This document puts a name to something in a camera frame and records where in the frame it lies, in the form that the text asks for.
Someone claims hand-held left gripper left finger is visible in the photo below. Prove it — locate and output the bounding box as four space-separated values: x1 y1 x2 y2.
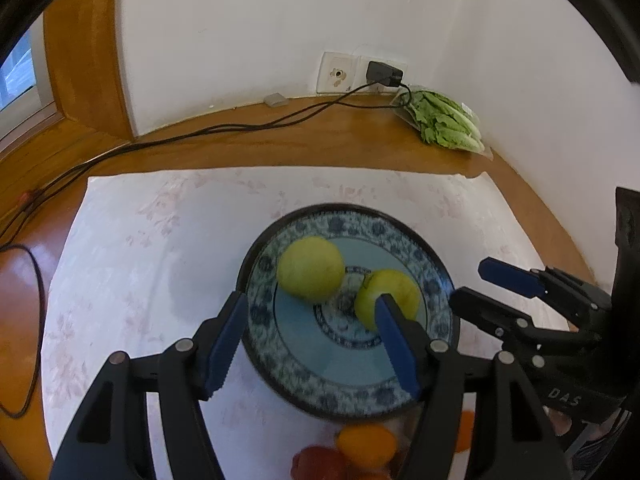
50 290 249 480

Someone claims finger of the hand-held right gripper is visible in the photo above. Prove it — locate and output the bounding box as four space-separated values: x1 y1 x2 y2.
450 287 601 368
479 257 613 333

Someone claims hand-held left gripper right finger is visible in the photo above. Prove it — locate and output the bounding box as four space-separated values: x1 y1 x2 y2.
375 294 573 480

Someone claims green apple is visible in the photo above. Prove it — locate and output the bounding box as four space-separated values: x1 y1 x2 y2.
276 236 346 303
354 269 421 332

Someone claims blue patterned ceramic plate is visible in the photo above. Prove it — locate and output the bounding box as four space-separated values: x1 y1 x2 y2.
235 203 461 421

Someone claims red apple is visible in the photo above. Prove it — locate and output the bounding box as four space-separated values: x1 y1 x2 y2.
291 444 348 480

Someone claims person's right hand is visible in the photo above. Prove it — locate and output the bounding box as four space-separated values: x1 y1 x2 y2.
547 408 573 438

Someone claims white floral tablecloth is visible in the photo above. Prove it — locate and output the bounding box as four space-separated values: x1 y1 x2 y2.
42 167 571 480

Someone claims bagged green lettuce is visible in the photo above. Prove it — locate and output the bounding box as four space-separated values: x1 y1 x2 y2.
392 89 493 158

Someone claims black power adapter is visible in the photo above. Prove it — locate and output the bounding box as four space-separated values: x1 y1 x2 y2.
366 60 405 88

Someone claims glass window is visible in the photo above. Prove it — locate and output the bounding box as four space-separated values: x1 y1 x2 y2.
0 27 57 156

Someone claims black looped cable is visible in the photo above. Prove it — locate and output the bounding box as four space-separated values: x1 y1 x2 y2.
0 244 49 418

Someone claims black adapter cable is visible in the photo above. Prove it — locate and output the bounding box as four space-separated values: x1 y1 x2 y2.
0 80 413 246

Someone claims wooden window frame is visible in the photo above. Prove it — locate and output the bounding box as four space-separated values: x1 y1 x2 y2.
0 0 136 161

